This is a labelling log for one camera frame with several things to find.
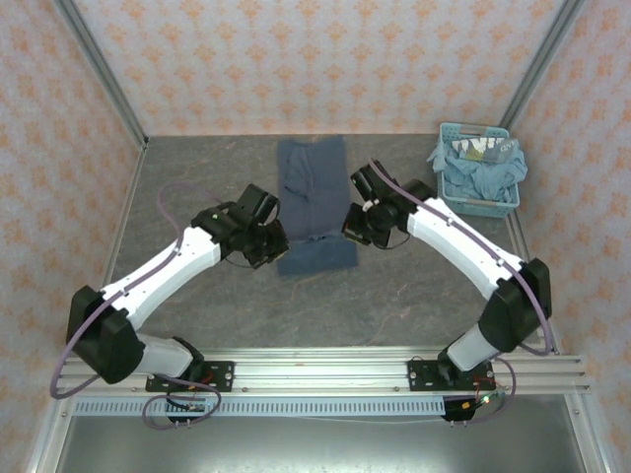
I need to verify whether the dark blue t-shirt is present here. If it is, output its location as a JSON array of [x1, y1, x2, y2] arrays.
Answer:
[[274, 135, 361, 280]]

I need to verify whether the light blue t-shirt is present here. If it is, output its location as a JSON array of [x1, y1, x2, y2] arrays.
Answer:
[[426, 141, 529, 204]]

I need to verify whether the light blue plastic basket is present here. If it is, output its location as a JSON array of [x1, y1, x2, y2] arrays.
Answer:
[[438, 121, 523, 221]]

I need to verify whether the grey white printed t-shirt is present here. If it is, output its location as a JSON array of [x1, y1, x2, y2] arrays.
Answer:
[[451, 137, 522, 165]]

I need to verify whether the left black controller board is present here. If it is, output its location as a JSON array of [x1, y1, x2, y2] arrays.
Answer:
[[165, 392, 212, 427]]

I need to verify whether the grey sheet metal shelf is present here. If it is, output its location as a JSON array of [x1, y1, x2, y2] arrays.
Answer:
[[52, 415, 587, 473]]

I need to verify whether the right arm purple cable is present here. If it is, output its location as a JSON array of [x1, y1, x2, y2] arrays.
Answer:
[[369, 161, 554, 426]]

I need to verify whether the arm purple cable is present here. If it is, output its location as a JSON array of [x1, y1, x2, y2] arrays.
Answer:
[[49, 181, 224, 431], [369, 161, 554, 426]]

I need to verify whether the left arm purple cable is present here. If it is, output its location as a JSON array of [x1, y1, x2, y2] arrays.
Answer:
[[49, 181, 224, 431]]

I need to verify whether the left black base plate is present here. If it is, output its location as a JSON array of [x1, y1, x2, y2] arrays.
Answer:
[[145, 360, 236, 393]]

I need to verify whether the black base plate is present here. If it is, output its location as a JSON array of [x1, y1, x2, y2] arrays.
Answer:
[[407, 358, 497, 393], [145, 360, 236, 393]]

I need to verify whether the aluminium mounting rail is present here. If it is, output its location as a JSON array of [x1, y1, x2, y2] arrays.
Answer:
[[51, 346, 593, 396]]

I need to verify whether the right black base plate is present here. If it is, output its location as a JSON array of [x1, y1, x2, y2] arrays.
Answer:
[[407, 358, 497, 393]]

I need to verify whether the grey slotted cable duct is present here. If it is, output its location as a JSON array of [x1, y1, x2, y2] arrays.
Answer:
[[72, 397, 448, 419]]

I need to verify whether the aluminium frame post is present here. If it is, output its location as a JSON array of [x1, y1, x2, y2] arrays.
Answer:
[[498, 0, 589, 133], [51, 0, 150, 151]]

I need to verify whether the aluminium lower frame rail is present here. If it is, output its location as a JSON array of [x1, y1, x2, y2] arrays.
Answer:
[[563, 393, 613, 473], [23, 393, 76, 473]]

